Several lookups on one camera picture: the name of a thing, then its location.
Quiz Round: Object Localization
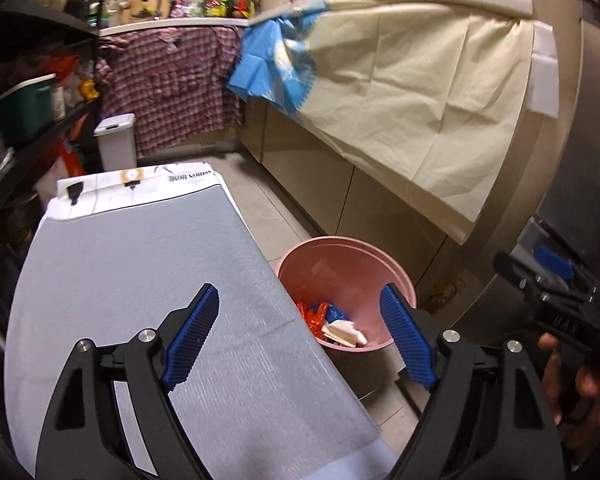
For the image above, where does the white labelled jar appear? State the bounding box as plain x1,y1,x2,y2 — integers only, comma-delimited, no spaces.
50,85,67,121

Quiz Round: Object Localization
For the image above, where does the black spice rack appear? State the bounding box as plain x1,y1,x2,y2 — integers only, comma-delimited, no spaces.
204,0,261,18

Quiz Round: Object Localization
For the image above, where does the orange red sack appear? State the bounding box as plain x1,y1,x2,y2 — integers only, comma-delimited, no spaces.
55,115,88,176

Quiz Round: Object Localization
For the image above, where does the beige napkin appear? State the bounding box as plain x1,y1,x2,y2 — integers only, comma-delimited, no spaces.
322,321,368,348

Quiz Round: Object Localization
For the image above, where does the pink plaid shirt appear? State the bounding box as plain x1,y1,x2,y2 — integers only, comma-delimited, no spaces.
96,25,246,156

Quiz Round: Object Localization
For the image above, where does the black shelf rack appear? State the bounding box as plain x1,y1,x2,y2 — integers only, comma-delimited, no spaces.
0,0,116,311

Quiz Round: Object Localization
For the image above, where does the beige kitchen counter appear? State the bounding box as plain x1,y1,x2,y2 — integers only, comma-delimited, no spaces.
97,0,536,321

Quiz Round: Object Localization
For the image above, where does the cream cloth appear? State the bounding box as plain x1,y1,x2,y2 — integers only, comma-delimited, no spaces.
295,2,536,247

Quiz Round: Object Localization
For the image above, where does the blue cloth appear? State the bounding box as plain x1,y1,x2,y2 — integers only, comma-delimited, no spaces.
227,10,333,121

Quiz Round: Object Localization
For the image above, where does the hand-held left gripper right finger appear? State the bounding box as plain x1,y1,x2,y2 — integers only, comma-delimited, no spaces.
378,283,566,480

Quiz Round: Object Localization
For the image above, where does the white sheet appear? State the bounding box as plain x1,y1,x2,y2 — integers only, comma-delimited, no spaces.
530,22,561,118

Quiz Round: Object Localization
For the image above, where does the steel refrigerator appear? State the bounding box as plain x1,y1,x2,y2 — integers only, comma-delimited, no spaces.
460,0,600,361

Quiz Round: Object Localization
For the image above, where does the white folding table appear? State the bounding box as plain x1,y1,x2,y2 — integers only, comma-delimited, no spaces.
2,161,398,480

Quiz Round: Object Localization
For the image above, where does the white lidded bin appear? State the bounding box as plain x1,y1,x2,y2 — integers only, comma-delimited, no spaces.
93,113,138,173

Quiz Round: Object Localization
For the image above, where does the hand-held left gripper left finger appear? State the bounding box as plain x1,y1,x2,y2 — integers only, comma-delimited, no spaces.
35,283,220,480

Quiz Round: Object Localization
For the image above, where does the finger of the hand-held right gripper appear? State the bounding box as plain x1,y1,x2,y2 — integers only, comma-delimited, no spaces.
532,245,598,294
492,251,549,307

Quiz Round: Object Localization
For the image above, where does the person's right hand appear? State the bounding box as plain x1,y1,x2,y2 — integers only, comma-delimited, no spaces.
536,333,600,429

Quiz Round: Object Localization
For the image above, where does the orange plastic bag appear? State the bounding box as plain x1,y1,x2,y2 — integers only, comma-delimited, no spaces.
45,55,78,81

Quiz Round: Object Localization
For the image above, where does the red plastic bag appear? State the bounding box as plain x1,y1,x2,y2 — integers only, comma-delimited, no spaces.
296,300,338,343

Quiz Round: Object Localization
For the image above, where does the pink plastic bin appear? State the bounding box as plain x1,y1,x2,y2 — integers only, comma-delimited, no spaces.
277,236,417,353

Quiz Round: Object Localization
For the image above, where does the green storage box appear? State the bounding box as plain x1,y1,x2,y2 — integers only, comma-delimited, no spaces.
0,74,58,146

